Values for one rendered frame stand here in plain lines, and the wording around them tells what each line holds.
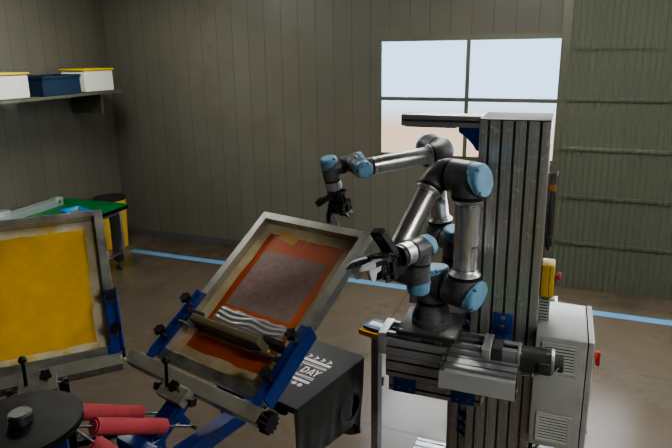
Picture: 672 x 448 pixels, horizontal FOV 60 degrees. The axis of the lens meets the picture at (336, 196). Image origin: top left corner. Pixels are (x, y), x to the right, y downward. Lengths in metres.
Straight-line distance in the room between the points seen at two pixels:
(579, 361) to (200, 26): 5.59
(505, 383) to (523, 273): 0.42
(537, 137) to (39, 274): 2.10
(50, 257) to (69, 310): 0.30
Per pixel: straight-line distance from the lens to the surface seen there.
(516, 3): 5.81
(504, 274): 2.33
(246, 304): 2.41
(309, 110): 6.35
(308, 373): 2.58
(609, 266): 6.09
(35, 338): 2.63
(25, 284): 2.79
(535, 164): 2.21
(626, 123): 5.79
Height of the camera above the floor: 2.28
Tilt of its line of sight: 14 degrees down
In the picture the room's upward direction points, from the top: 1 degrees counter-clockwise
